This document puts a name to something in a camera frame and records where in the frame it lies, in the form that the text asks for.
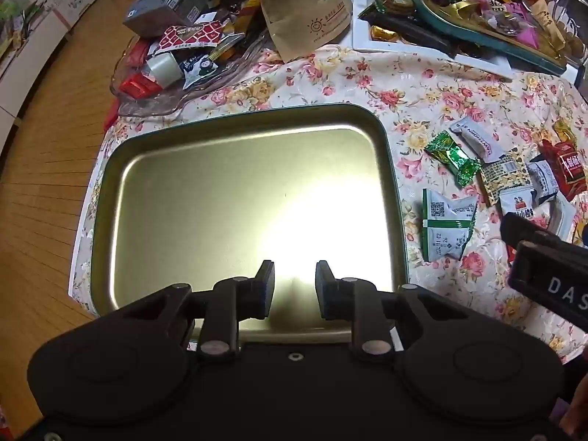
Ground blue white packet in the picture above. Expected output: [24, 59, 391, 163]
[181, 52, 219, 89]

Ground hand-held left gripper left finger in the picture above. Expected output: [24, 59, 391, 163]
[115, 260, 275, 362]

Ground pink snack packet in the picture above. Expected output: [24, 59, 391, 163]
[504, 2, 541, 49]

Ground gold tin tray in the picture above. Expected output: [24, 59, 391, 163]
[89, 103, 410, 332]

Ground small red packet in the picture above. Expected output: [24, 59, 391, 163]
[120, 73, 159, 100]

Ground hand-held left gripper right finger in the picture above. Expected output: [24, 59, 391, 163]
[315, 260, 469, 362]

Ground teal tin tray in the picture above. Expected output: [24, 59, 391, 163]
[397, 0, 569, 77]

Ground white flat tray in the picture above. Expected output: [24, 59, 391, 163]
[351, 0, 516, 80]

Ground clear tape roll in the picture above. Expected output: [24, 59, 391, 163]
[146, 52, 185, 88]

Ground white green snack packet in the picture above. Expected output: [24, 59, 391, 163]
[421, 188, 479, 263]

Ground floral tablecloth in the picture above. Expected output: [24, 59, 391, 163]
[69, 43, 588, 365]

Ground long white snack packet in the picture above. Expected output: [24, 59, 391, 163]
[449, 116, 506, 164]

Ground clear glass dish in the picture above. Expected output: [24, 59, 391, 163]
[109, 32, 276, 118]

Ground white drawing boards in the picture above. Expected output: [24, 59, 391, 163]
[0, 0, 111, 123]

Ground kraft paper snack packet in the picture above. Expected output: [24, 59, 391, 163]
[532, 0, 566, 51]

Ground pale grey snack packet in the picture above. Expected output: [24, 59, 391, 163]
[548, 192, 578, 242]

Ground large clear jar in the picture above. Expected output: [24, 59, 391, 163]
[546, 0, 588, 61]

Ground clear packet of brown snack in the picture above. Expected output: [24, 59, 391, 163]
[486, 8, 525, 36]

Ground gold foil chocolate coin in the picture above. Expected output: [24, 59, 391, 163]
[369, 25, 401, 43]

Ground white red snack packet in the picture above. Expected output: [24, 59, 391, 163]
[498, 188, 536, 222]

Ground green foil candy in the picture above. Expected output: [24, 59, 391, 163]
[423, 130, 483, 188]

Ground red white patterned packet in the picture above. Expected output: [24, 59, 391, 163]
[158, 21, 226, 54]

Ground brown paper bag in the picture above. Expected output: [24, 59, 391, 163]
[259, 0, 354, 63]

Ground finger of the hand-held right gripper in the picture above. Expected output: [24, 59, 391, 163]
[500, 212, 571, 251]

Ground grey cardboard box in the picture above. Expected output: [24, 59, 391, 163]
[123, 0, 215, 38]

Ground yellow patterned snack packet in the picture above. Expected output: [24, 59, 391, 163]
[480, 149, 534, 208]

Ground long black packet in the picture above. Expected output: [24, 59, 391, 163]
[358, 11, 456, 58]

